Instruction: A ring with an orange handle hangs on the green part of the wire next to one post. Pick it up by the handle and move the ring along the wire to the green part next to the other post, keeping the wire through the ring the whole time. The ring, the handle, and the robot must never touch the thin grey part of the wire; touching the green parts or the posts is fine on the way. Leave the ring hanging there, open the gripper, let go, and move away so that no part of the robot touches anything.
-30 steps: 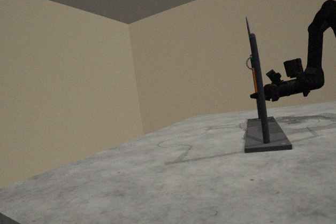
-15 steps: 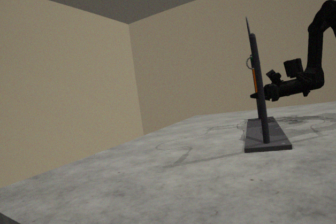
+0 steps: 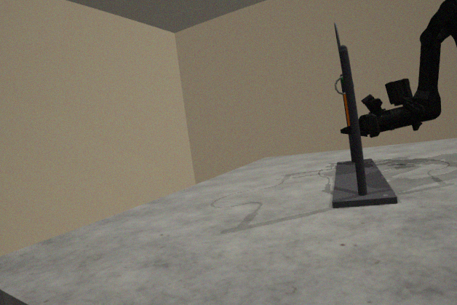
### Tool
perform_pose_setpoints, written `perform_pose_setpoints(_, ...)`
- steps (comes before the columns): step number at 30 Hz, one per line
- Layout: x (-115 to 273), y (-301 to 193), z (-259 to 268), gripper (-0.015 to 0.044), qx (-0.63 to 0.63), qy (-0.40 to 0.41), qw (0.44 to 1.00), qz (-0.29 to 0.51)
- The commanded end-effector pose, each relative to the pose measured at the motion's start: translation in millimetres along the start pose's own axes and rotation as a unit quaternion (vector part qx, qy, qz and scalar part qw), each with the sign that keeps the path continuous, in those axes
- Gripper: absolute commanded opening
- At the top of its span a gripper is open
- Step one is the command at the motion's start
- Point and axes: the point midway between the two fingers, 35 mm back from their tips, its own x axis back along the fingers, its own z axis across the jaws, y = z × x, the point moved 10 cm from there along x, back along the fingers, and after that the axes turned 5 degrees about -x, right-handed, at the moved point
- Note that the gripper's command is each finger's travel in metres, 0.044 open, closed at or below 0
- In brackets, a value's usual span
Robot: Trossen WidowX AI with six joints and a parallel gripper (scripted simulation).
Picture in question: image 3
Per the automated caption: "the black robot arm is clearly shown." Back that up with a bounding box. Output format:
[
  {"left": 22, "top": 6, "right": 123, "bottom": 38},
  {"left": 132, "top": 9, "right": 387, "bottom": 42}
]
[{"left": 361, "top": 0, "right": 457, "bottom": 131}]

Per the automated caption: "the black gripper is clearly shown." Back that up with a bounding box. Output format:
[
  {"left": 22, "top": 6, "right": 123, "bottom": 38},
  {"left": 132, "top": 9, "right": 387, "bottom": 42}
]
[{"left": 341, "top": 109, "right": 397, "bottom": 138}]

